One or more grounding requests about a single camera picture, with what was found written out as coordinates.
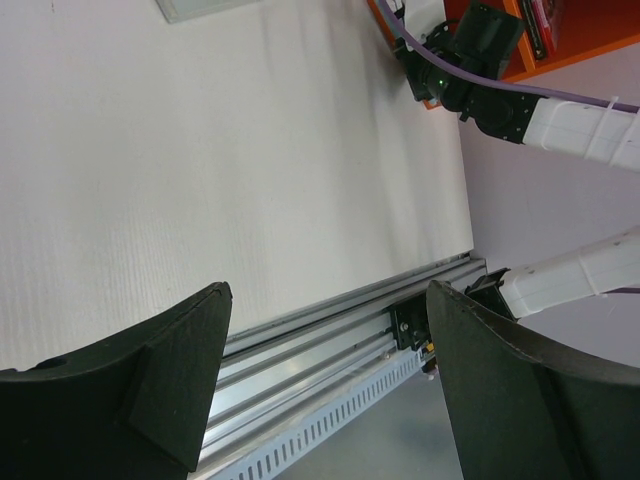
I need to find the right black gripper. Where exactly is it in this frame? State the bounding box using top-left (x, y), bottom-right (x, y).
top-left (397, 0), bottom-right (526, 109)

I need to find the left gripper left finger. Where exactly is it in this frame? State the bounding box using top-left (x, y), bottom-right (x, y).
top-left (1, 282), bottom-right (233, 479)

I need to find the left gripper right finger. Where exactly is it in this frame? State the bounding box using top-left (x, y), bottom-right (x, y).
top-left (426, 281), bottom-right (639, 479)

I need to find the dark cover paperback book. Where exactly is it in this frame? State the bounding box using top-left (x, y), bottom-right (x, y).
top-left (518, 0), bottom-right (547, 60)

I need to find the pink Shakespeare story book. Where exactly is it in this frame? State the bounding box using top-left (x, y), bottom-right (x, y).
top-left (539, 0), bottom-right (565, 54)

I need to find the pale green Gatsby book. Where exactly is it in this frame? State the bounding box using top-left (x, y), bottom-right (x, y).
top-left (155, 0), bottom-right (266, 24)

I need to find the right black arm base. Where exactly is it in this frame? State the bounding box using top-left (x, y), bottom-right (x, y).
top-left (390, 268), bottom-right (515, 376)

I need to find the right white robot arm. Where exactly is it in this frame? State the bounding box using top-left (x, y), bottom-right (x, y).
top-left (379, 1), bottom-right (639, 321)

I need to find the orange wooden shelf cabinet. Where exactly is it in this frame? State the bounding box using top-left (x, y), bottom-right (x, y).
top-left (369, 1), bottom-right (639, 119)

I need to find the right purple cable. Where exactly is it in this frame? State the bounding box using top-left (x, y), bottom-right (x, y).
top-left (374, 0), bottom-right (640, 114)

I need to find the aluminium mounting rail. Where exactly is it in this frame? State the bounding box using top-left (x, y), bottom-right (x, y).
top-left (194, 255), bottom-right (487, 479)

